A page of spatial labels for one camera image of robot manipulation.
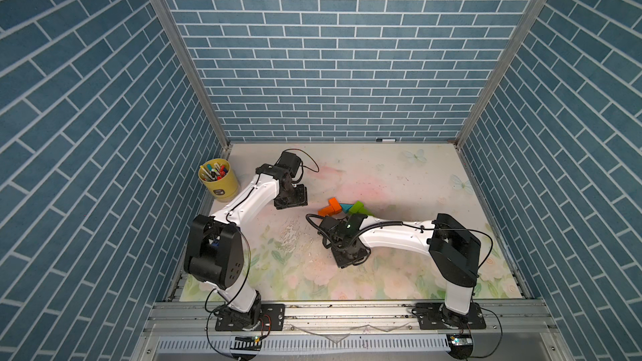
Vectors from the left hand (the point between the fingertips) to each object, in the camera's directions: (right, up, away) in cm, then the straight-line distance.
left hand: (305, 202), depth 88 cm
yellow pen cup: (-35, +9, +8) cm, 37 cm away
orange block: (+7, -5, +9) cm, 13 cm away
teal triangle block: (+15, -3, +8) cm, 17 cm away
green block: (+20, -4, +9) cm, 22 cm away
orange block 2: (+11, -2, +9) cm, 14 cm away
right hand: (+14, -20, -4) cm, 25 cm away
